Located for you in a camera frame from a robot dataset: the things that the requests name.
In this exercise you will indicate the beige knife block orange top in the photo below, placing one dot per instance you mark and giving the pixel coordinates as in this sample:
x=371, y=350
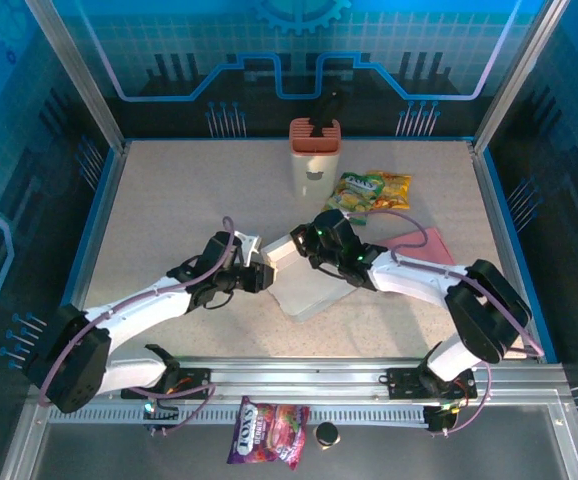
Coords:
x=314, y=170

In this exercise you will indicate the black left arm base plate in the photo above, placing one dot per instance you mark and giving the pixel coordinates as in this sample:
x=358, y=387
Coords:
x=194, y=382

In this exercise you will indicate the green Fox's candy bag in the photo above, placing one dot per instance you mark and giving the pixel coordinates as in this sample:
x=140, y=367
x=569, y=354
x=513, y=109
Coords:
x=351, y=192

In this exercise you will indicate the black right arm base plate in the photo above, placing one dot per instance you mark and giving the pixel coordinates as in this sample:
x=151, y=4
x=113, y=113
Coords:
x=404, y=382

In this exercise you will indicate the white paper box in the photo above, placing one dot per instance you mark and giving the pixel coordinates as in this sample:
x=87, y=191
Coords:
x=309, y=290

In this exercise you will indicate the aluminium front rail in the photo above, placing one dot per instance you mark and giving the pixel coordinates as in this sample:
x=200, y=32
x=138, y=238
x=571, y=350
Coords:
x=294, y=380

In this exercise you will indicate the aluminium side rail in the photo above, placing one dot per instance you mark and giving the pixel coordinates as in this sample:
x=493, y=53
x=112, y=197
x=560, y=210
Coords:
x=106, y=200
x=491, y=200

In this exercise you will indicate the pink paper box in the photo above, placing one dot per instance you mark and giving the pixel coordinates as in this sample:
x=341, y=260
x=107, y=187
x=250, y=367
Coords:
x=436, y=252

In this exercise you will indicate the purple Fox's berries candy bag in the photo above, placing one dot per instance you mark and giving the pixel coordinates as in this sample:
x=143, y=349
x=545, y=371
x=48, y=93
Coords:
x=269, y=432

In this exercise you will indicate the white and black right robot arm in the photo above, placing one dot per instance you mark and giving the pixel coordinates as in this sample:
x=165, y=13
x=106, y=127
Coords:
x=409, y=280

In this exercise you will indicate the yellow orange candy bag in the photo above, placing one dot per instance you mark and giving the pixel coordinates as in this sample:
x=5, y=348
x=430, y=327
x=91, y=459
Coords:
x=394, y=190

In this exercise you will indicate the aluminium frame post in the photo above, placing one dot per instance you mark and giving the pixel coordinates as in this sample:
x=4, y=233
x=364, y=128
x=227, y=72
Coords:
x=81, y=75
x=516, y=75

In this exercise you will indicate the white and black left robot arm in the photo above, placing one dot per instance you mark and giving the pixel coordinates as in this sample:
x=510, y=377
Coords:
x=144, y=310

